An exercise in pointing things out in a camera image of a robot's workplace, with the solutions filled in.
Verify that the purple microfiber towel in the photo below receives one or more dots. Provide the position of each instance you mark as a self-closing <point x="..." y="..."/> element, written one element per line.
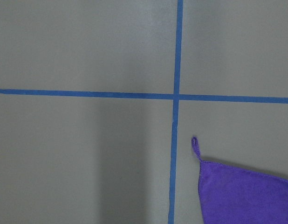
<point x="233" y="195"/>

